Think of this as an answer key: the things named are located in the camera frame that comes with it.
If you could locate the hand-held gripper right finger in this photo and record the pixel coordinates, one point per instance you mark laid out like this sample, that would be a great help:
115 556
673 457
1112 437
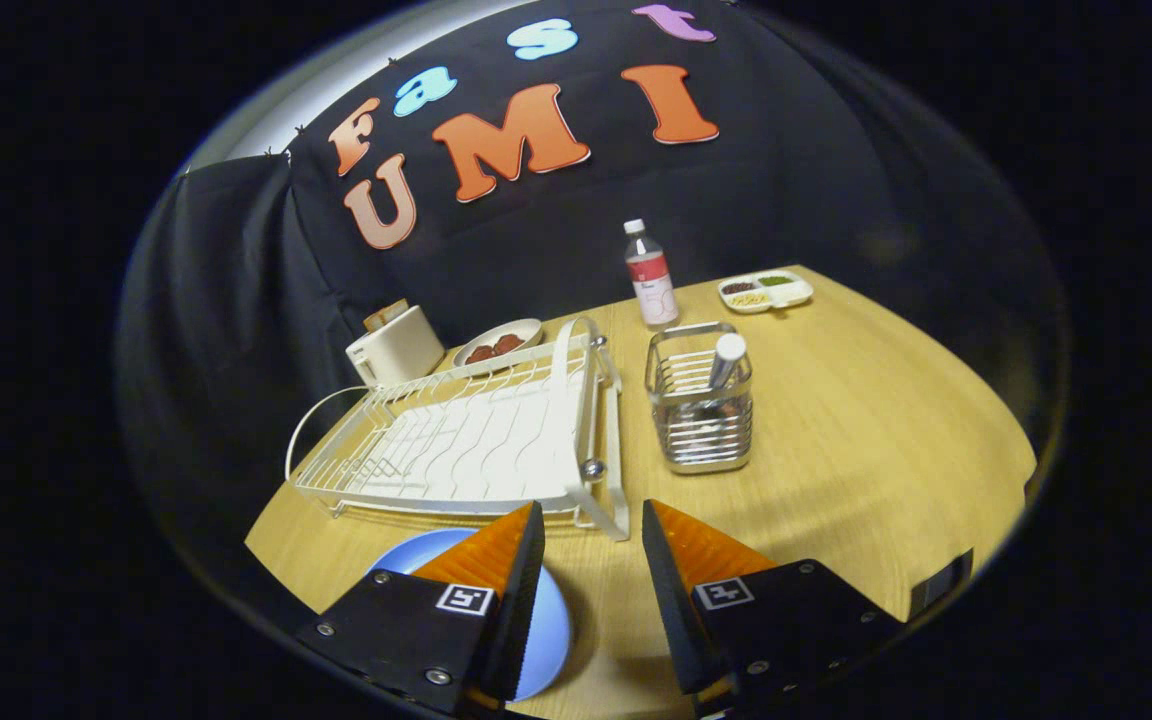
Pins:
676 610

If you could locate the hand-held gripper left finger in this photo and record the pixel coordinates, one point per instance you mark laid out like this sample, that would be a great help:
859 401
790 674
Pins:
511 610

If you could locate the light blue plate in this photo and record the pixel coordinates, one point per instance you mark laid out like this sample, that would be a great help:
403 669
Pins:
551 630

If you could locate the metal spoon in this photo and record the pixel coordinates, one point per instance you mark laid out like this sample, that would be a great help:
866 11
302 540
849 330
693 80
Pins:
727 360

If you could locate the brown food pieces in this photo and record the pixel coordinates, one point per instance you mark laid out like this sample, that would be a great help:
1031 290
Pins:
496 348

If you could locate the white bowl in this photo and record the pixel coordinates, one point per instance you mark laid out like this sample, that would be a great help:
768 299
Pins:
526 330

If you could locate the white toaster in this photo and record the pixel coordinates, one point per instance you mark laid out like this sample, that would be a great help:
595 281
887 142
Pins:
401 350

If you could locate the brown toast slice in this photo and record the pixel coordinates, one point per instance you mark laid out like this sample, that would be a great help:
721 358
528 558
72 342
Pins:
386 315

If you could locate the clear plastic bottle red label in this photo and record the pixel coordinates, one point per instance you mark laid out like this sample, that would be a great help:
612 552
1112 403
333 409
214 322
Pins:
652 285

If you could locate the white divided snack tray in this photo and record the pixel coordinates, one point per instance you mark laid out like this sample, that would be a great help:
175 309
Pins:
796 292

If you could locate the black backdrop cloth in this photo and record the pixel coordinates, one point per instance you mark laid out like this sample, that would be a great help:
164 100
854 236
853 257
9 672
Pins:
816 150

